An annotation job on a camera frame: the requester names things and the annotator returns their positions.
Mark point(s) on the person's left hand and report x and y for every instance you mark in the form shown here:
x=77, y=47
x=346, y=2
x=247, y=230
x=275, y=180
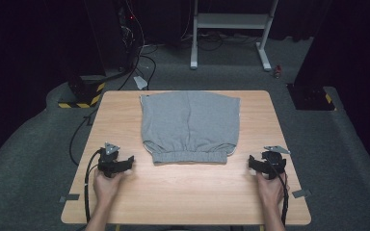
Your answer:
x=105, y=189

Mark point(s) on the person's right hand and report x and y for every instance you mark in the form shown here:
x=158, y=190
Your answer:
x=272, y=192

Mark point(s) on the black equipment tower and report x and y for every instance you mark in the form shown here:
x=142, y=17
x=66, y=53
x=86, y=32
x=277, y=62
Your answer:
x=126, y=32

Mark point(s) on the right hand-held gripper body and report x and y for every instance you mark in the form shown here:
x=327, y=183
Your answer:
x=274, y=163

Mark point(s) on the white metal stand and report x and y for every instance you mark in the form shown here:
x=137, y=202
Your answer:
x=231, y=21

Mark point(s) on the black yellow striped stand base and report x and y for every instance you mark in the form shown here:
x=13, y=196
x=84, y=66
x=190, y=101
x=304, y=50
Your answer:
x=85, y=91
x=311, y=97

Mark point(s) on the white paper scrap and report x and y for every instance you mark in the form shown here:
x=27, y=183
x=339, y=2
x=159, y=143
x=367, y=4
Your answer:
x=140, y=82

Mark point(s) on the grey sweat pants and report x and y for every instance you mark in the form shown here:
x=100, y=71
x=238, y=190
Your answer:
x=189, y=125

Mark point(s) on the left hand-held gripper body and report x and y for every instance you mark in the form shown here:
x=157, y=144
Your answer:
x=108, y=162

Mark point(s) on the grey tape strip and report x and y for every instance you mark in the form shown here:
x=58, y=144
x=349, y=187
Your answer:
x=301, y=193
x=69, y=198

